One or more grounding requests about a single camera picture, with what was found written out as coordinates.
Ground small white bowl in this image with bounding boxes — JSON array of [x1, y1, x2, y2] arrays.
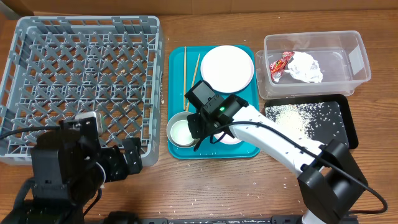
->
[[214, 132, 241, 145]]

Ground grey metal bowl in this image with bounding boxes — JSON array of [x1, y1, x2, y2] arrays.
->
[[167, 111, 199, 148]]

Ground large white plate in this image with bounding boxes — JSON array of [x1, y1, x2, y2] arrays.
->
[[200, 45, 254, 93]]

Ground wooden chopstick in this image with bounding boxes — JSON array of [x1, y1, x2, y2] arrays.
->
[[183, 46, 187, 111], [185, 54, 201, 111]]

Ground red snack wrapper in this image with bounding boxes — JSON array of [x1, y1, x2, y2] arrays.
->
[[269, 52, 294, 83]]

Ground white tissue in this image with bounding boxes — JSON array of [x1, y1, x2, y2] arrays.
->
[[285, 52, 323, 83]]

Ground small white cup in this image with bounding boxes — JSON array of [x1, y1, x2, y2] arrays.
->
[[170, 120, 194, 147]]

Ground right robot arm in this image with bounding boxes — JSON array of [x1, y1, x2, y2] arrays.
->
[[185, 95, 368, 223]]

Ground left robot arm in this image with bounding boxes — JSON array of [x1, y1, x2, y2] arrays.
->
[[3, 127, 143, 223]]

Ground teal serving tray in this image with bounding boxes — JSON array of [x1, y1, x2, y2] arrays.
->
[[168, 45, 260, 159]]

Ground black plastic tray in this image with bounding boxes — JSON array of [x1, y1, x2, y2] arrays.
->
[[264, 94, 359, 149]]

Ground pile of rice grains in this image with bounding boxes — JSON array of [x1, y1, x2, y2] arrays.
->
[[265, 101, 348, 144]]

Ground grey plastic dish rack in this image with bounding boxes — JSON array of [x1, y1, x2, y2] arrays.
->
[[1, 16, 165, 166]]

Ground clear plastic bin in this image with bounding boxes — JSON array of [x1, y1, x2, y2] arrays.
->
[[256, 30, 371, 98]]

